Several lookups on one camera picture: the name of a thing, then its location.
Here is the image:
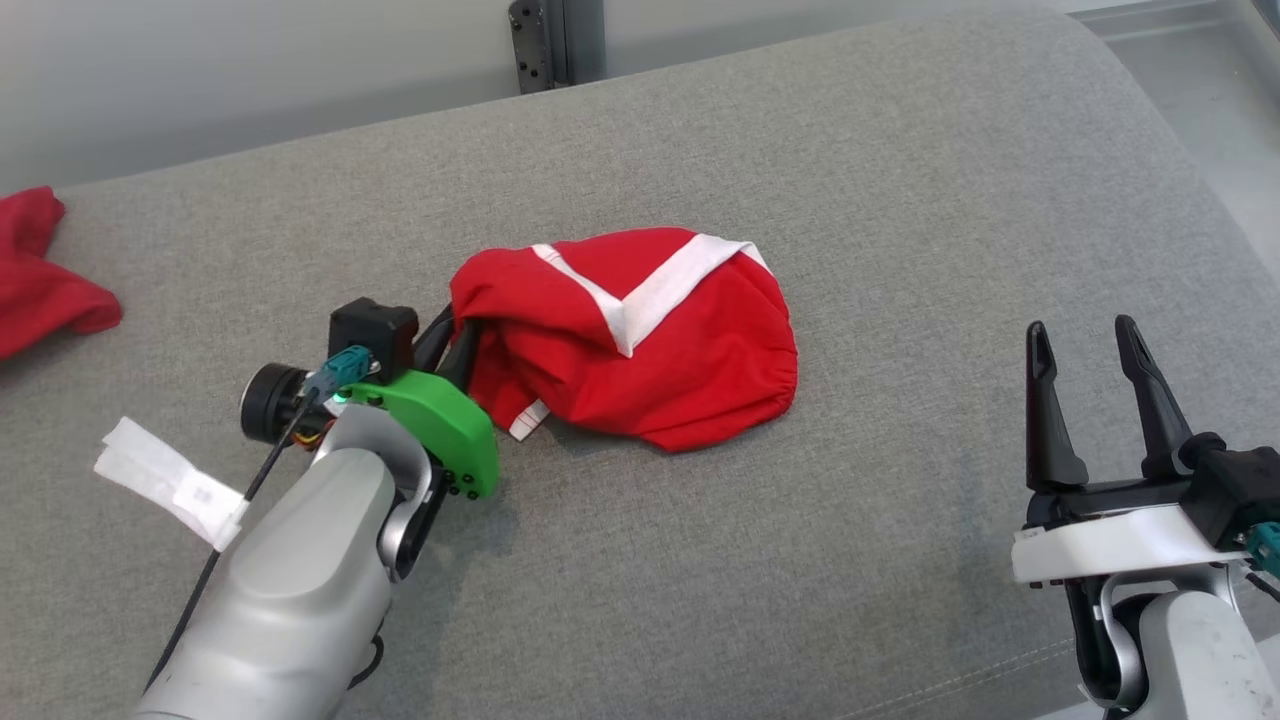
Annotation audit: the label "teal cable connector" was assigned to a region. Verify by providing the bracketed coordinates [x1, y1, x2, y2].
[1238, 522, 1280, 579]
[303, 345, 373, 403]

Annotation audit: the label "red shorts with white stripe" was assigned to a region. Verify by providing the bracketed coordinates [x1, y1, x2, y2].
[448, 227, 799, 453]

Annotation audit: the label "teal left cable connector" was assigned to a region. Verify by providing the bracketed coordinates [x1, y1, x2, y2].
[303, 345, 373, 403]

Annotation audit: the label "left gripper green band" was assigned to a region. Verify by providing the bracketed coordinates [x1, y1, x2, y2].
[343, 304, 501, 500]

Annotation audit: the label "white left cable label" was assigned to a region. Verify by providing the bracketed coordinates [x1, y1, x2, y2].
[95, 417, 249, 551]

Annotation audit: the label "teal right cable connector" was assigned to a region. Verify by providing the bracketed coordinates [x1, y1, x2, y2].
[1238, 522, 1280, 579]

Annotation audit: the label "red jersey with black number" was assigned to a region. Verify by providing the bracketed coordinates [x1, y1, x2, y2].
[0, 186, 123, 361]

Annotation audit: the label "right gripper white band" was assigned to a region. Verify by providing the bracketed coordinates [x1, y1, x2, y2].
[1012, 315, 1251, 587]

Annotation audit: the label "upright grey metal post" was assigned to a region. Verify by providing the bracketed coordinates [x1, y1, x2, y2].
[508, 0, 606, 96]

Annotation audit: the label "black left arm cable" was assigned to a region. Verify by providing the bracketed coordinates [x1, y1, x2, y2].
[145, 390, 326, 693]

